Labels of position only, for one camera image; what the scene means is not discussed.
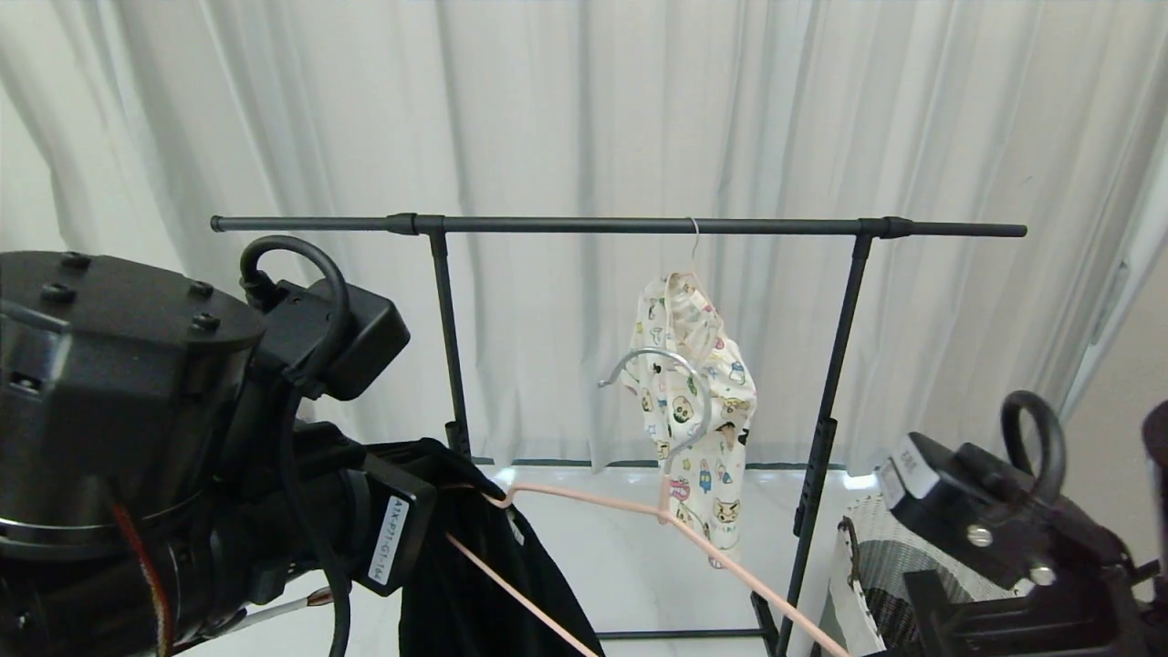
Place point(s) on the white laundry basket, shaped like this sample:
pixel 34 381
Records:
pixel 876 566

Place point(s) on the black garment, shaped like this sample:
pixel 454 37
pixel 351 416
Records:
pixel 474 584

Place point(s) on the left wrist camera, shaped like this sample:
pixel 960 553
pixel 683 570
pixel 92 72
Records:
pixel 356 338

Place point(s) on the cream printed garment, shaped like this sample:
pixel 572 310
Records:
pixel 721 429

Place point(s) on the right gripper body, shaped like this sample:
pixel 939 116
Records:
pixel 1022 630

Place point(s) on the pink clothes hanger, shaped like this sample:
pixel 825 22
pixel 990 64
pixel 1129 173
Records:
pixel 695 242
pixel 584 494

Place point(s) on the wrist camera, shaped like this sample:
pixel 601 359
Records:
pixel 356 338
pixel 985 511

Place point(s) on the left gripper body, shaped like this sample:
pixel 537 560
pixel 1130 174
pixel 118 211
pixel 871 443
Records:
pixel 365 511

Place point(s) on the black clothes rack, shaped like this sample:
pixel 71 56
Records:
pixel 593 224

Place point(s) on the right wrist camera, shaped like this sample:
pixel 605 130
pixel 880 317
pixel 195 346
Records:
pixel 985 511

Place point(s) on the white curtain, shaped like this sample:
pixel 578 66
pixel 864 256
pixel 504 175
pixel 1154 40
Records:
pixel 547 109

